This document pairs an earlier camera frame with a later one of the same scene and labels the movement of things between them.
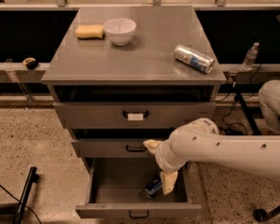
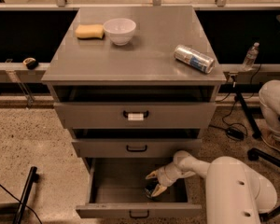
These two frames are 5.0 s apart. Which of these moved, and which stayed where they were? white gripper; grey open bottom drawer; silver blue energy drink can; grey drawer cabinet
Moved: white gripper
Stayed: grey open bottom drawer; silver blue energy drink can; grey drawer cabinet
